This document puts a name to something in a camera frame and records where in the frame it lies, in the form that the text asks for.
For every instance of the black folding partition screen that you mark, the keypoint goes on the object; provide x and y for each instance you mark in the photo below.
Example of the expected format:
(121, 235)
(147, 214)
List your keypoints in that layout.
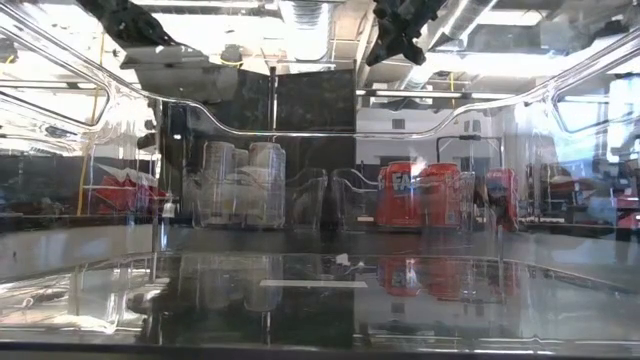
(315, 100)

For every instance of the metal shelf rack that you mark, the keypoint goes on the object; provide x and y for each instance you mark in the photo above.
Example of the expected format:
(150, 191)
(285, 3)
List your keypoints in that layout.
(565, 185)

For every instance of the black metal stand frame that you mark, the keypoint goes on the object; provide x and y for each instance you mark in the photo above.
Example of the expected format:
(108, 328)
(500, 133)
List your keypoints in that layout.
(470, 137)

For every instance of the red Coca-Cola soda can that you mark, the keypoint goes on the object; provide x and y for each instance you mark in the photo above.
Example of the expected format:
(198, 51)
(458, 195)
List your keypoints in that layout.
(502, 197)

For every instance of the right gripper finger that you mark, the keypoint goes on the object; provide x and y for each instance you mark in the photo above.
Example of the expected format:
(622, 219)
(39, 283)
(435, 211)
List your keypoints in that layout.
(382, 56)

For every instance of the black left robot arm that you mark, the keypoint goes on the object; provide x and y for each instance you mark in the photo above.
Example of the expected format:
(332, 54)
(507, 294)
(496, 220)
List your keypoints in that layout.
(130, 22)

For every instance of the red plastic bins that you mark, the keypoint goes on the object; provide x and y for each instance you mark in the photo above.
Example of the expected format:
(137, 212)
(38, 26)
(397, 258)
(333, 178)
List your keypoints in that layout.
(125, 192)

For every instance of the silver ventilation duct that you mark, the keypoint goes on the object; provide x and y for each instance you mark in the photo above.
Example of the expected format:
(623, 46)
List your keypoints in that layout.
(467, 17)

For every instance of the wall vent grille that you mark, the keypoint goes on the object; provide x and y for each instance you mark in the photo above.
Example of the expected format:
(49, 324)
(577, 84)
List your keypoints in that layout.
(472, 125)
(398, 124)

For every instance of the black ceiling lamp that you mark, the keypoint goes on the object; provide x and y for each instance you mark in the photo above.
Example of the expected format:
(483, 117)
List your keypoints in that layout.
(231, 54)

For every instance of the clear plastic storage bin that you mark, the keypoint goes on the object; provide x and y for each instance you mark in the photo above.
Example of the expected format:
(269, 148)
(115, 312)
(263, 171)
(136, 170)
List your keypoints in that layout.
(350, 200)
(305, 200)
(450, 320)

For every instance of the fluorescent ceiling light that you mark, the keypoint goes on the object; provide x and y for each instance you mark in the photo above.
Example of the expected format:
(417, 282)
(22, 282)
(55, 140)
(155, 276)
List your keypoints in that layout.
(425, 94)

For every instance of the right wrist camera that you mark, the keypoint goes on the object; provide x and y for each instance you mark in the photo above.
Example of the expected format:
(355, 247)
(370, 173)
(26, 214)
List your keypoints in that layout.
(414, 54)

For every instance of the ribbed flexible duct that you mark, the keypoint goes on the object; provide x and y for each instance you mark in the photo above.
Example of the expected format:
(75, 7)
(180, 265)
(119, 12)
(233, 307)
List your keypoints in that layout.
(307, 12)

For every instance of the black low divider wall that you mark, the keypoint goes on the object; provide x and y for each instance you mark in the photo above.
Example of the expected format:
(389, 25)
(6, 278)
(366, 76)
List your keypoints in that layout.
(40, 180)

